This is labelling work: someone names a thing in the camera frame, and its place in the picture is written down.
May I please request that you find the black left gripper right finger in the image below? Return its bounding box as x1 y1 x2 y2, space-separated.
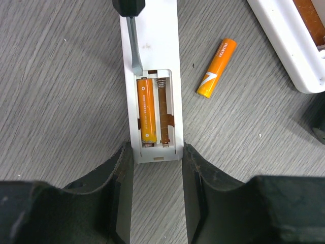
182 144 324 243

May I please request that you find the white remote with black batteries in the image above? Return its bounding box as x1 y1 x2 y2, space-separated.
248 1 324 94

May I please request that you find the left orange battery in remote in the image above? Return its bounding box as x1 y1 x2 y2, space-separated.
137 79 157 147

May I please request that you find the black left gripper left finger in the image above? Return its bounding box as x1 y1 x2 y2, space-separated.
1 142 134 243

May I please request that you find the long white remote control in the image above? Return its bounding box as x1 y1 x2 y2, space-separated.
120 1 184 163

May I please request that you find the orange handle screwdriver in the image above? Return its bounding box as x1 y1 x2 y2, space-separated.
112 0 146 76

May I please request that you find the orange AAA battery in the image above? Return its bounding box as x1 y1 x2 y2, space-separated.
197 38 237 98

